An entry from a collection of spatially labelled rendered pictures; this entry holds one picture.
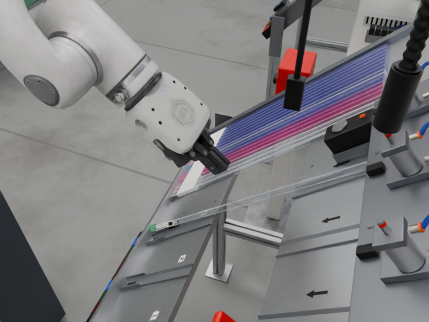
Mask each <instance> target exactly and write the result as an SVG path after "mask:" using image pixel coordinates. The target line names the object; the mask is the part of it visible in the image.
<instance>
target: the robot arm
mask: <svg viewBox="0 0 429 322"><path fill-rule="evenodd" d="M0 61H1V62H2V64H3V65H4V66H5V67H6V68H7V69H8V70H9V71H10V72H11V73H12V74H13V75H14V76H15V78H16V79H17V80H18V81H19V82H20V83H21V84H22V85H23V86H24V87H25V88H26V89H27V90H28V91H29V92H30V93H31V94H32V95H34V96H35V97H36V98H37V99H39V100H40V101H41V102H43V103H44V104H45V105H48V106H49V107H53V108H55V109H64V108H67V107H69V106H72V105H73V104H74V103H76V102H77V101H79V100H80V99H81V98H82V97H83V96H84V95H85V94H86V93H87V92H88V91H89V90H90V89H91V88H92V87H93V86H94V87H95V88H97V89H98V90H99V91H100V92H101V93H102V94H103V95H105V96H106V97H107V98H108V99H109V100H110V101H111V102H112V103H113V104H114V105H115V106H116V107H117V108H118V109H119V108H120V107H121V106H122V105H124V104H125V105H126V106H125V107H124V110H125V111H126V113H125V115H126V117H127V118H128V119H129V120H130V122H131V123H132V125H133V126H134V127H135V128H136V129H137V131H138V132H139V133H140V134H141V136H143V138H145V140H146V141H147V142H148V143H149V144H150V145H151V146H152V147H153V148H154V149H155V150H156V151H157V152H158V153H159V154H160V155H161V156H163V157H164V158H166V159H167V160H173V162H174V163H175V164H176V166H177V167H178V168H180V167H182V166H184V165H186V164H187V163H188V162H189V161H191V160H193V161H195V162H196V161H198V160H199V161H200V162H201V163H202V164H203V165H204V166H205V167H206V168H207V169H208V170H209V171H210V172H212V173H213V174H214V175H217V174H220V173H222V172H224V171H226V170H227V169H228V166H229V165H230V161H229V160H228V159H227V158H226V157H225V156H224V155H223V154H222V153H221V152H220V151H219V150H218V149H217V148H216V147H215V146H213V145H214V144H215V142H214V140H213V139H212V138H211V136H210V133H209V127H210V124H211V119H210V116H211V111H210V110H209V108H208V107H207V106H206V105H205V104H204V103H203V102H202V101H201V100H200V99H199V98H198V97H197V96H196V95H195V94H194V93H192V92H191V91H190V90H189V89H188V88H187V87H186V86H185V85H183V84H182V83H181V82H179V81H178V80H177V79H175V78H174V77H173V76H171V75H170V74H168V73H167V72H162V73H161V72H158V73H157V74H155V73H156V71H157V70H158V68H159V66H158V65H157V64H156V63H155V62H154V61H153V60H152V59H151V58H150V57H149V56H148V55H147V54H146V53H145V52H144V51H143V50H142V49H141V48H140V47H139V46H138V45H137V44H136V43H135V42H134V41H133V40H132V39H131V38H130V37H129V36H128V35H127V34H126V32H125V31H124V30H123V29H122V28H121V27H120V26H119V25H118V24H117V23H116V22H115V21H114V20H113V19H112V18H111V17H110V16H109V15H108V14H107V13H106V12H105V11H104V10H103V9H102V8H101V7H100V6H99V5H98V4H97V3H96V2H95V1H94V0H47V1H46V2H45V4H44V5H43V6H42V7H41V8H40V9H39V11H38V13H37V14H36V16H35V18H34V20H33V19H32V18H31V16H30V14H29V12H28V10H27V8H26V4H25V2H24V0H0ZM182 153H184V154H182Z"/></svg>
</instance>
